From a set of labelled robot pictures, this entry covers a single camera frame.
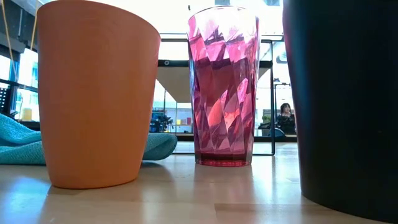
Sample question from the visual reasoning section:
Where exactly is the large black cup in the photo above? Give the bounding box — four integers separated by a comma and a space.
282, 0, 398, 223

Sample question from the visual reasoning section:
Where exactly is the pink faceted transparent tumbler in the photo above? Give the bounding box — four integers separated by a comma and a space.
187, 5, 261, 167

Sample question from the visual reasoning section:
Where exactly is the yellow hanging cable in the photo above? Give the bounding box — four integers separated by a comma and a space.
0, 0, 17, 80
29, 14, 39, 51

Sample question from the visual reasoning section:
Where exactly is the orange plastic cup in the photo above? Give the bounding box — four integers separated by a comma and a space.
36, 0, 162, 190

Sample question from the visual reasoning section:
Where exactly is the yellow container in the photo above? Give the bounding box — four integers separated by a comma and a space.
21, 107, 33, 122

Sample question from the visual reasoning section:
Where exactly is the black frame wooden shelf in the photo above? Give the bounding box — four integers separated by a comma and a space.
156, 32, 277, 156

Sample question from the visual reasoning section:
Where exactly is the teal knitted cloth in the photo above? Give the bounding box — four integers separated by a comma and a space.
0, 113, 178, 166

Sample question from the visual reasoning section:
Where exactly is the person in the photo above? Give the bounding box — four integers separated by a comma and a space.
276, 103, 297, 136

